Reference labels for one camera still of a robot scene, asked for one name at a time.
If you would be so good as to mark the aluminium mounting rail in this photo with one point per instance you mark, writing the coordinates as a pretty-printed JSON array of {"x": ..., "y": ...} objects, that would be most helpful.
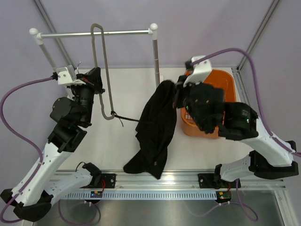
[{"x": 183, "y": 180}]

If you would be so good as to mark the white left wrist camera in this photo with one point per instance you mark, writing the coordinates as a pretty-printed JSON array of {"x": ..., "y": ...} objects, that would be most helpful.
[{"x": 67, "y": 77}]

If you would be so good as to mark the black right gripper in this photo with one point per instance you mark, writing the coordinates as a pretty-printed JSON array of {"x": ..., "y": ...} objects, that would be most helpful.
[{"x": 180, "y": 91}]

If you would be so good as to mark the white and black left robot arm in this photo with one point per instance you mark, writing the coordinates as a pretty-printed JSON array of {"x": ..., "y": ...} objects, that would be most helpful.
[{"x": 35, "y": 195}]

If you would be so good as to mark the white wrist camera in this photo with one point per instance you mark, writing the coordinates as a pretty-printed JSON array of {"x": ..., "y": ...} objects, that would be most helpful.
[
  {"x": 67, "y": 77},
  {"x": 196, "y": 71}
]

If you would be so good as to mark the silver clothes rack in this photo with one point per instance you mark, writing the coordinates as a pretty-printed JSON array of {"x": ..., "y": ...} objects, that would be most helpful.
[{"x": 96, "y": 30}]

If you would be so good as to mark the orange plastic basket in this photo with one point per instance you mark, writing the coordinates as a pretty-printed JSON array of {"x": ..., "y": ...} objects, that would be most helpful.
[{"x": 218, "y": 79}]

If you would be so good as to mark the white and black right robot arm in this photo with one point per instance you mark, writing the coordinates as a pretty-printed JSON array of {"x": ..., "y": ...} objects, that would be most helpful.
[{"x": 270, "y": 158}]

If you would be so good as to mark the black shorts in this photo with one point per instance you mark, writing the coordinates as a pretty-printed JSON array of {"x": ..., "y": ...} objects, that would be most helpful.
[{"x": 154, "y": 132}]

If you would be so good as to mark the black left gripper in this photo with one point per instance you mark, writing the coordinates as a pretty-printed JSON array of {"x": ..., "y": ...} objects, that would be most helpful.
[{"x": 93, "y": 80}]

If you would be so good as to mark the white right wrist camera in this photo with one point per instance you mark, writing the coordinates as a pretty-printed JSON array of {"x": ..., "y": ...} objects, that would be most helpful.
[{"x": 196, "y": 71}]

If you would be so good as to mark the white slotted cable duct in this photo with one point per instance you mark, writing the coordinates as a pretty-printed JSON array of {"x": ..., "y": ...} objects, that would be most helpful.
[{"x": 141, "y": 195}]

